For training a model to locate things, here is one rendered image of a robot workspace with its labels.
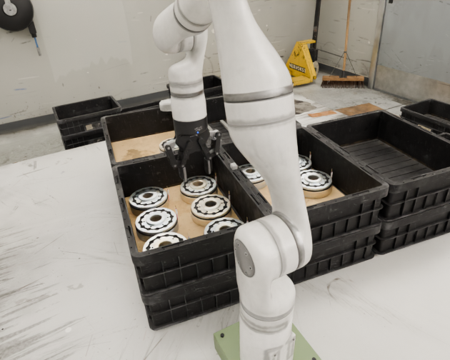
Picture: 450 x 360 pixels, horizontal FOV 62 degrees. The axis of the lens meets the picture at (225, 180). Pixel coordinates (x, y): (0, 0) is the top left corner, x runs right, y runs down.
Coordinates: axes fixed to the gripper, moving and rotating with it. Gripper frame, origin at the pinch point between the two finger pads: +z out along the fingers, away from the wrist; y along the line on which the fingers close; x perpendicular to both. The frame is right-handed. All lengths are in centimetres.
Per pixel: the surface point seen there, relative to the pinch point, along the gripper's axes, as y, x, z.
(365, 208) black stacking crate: 32.7, -23.0, 9.4
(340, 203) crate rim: 24.3, -23.1, 4.8
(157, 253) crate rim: -16.3, -17.9, 4.3
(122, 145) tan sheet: -6, 55, 15
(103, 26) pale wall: 46, 334, 14
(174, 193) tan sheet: -1.7, 14.6, 14.3
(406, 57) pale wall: 304, 185, 57
